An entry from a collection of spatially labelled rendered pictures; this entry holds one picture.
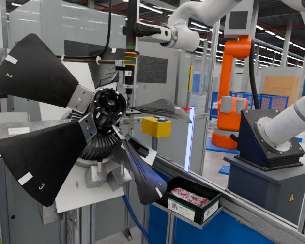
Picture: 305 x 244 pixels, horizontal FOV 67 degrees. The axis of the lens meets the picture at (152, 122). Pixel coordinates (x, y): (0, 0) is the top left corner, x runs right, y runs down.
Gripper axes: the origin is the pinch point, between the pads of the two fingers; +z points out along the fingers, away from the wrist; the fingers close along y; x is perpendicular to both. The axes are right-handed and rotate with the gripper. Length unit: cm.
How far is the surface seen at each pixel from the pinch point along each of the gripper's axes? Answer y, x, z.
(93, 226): 8, -81, 10
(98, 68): 17.1, -14.1, 5.3
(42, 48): 9.4, -9.2, 28.0
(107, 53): 20.0, -7.7, 0.0
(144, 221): 32, -109, -34
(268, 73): 473, 28, -970
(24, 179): -14, -44, 37
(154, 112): -5.5, -29.6, -8.7
